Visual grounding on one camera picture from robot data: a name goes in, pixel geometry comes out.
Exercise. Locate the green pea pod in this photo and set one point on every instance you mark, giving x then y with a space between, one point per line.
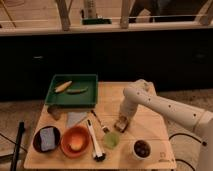
76 91

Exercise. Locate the brown potato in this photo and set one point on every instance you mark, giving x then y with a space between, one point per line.
54 112

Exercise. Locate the green base stand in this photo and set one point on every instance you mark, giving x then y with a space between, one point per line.
96 21

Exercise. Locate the grey cloth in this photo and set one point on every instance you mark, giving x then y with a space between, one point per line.
73 118

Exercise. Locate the blue grey sponge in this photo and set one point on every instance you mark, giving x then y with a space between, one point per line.
47 139

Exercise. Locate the white cup with dark contents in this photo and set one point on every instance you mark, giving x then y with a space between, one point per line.
141 149

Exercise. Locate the green plastic tray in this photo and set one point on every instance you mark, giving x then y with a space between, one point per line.
81 93

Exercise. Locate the green plastic cup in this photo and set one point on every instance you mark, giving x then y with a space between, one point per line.
111 140

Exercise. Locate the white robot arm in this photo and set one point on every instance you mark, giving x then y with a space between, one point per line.
194 119

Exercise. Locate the orange bowl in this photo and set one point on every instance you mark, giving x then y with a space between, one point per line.
66 138

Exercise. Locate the metal spoon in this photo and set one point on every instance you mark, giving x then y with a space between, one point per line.
103 127

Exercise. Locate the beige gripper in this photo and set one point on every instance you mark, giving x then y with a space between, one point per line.
125 117

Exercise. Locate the black pole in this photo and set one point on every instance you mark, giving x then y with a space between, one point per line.
15 156

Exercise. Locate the yellow orange fruit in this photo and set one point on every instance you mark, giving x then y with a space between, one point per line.
76 143

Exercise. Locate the wooden block eraser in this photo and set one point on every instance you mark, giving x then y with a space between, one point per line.
121 125

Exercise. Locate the dark brown bowl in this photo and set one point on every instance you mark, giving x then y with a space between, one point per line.
37 139

